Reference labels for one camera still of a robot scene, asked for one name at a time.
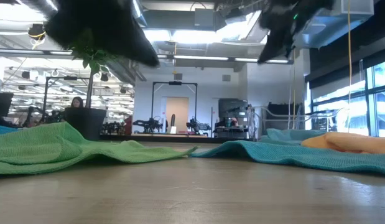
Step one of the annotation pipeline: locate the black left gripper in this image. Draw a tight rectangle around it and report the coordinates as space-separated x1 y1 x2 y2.
44 0 160 68

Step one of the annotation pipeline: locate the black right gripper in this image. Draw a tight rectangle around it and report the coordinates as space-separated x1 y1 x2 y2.
257 0 335 65

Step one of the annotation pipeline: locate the teal microfiber towel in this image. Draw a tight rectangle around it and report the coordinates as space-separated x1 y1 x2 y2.
190 139 385 177

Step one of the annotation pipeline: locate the green microfiber towel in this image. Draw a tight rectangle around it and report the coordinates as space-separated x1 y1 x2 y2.
0 121 198 175

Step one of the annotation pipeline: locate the orange microfiber towel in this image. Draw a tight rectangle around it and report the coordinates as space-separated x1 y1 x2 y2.
300 131 385 156

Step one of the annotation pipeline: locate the black background equipment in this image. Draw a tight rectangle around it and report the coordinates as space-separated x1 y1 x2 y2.
266 102 305 130

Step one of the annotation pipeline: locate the long ceiling light bar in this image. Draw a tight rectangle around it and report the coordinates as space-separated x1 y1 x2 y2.
156 53 295 65

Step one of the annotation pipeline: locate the pale orange door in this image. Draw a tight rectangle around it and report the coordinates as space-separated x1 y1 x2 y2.
166 97 189 133

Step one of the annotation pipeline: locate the clear plastic bin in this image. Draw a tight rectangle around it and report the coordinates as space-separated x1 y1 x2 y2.
248 105 347 141

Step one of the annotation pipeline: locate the person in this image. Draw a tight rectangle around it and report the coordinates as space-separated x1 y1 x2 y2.
70 96 85 109

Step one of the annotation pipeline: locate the green plant in black pot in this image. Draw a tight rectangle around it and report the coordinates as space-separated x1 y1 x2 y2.
63 29 118 141

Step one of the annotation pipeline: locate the large dark framed window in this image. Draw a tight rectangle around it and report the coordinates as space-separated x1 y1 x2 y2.
308 58 385 138

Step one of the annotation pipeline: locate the black computer monitor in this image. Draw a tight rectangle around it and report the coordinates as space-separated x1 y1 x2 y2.
0 92 14 118

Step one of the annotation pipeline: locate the silver ventilation duct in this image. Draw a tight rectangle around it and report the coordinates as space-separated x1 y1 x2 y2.
215 9 268 44

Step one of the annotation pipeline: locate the black background gantry frame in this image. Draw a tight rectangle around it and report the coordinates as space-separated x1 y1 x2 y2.
151 81 198 121

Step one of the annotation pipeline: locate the yellow hanging cable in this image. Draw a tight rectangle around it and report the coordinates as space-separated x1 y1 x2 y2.
346 0 353 134

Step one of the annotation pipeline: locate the black aluminium table frame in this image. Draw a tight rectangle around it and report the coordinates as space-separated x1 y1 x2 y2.
100 135 255 144

